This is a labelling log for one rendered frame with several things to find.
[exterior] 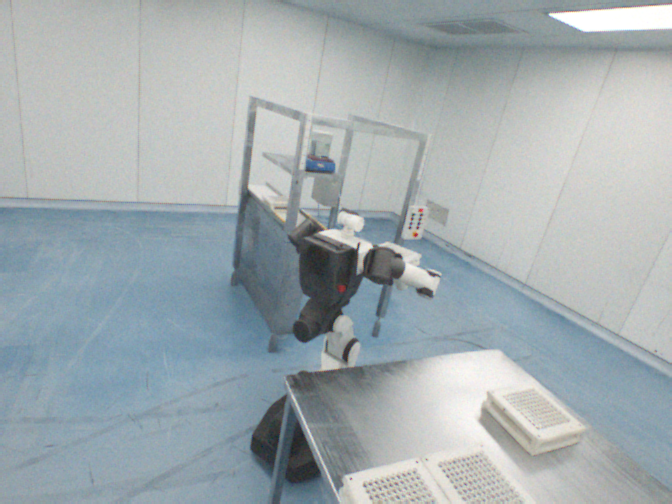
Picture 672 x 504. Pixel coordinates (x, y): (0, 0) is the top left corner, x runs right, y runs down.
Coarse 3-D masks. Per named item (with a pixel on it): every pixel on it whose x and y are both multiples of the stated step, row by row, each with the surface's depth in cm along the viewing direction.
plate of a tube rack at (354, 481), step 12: (372, 468) 111; (384, 468) 111; (396, 468) 112; (408, 468) 113; (420, 468) 114; (348, 480) 106; (360, 480) 106; (432, 480) 111; (348, 492) 104; (360, 492) 103; (372, 492) 104
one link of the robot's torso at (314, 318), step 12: (312, 300) 193; (348, 300) 201; (300, 312) 191; (312, 312) 190; (324, 312) 188; (300, 324) 186; (312, 324) 185; (324, 324) 188; (300, 336) 187; (312, 336) 185
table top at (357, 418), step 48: (288, 384) 146; (336, 384) 151; (384, 384) 156; (432, 384) 162; (480, 384) 168; (336, 432) 130; (384, 432) 133; (432, 432) 137; (480, 432) 142; (336, 480) 113; (528, 480) 126; (576, 480) 130; (624, 480) 133
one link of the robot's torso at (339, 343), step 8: (336, 320) 196; (344, 320) 200; (336, 328) 196; (344, 328) 203; (352, 328) 221; (328, 336) 219; (336, 336) 213; (344, 336) 216; (352, 336) 225; (328, 344) 226; (336, 344) 220; (344, 344) 220; (352, 344) 224; (336, 352) 225; (344, 352) 222; (344, 360) 225
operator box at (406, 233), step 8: (408, 208) 311; (416, 208) 309; (424, 208) 313; (408, 216) 312; (416, 216) 312; (424, 216) 316; (408, 224) 312; (416, 224) 315; (424, 224) 319; (408, 232) 315
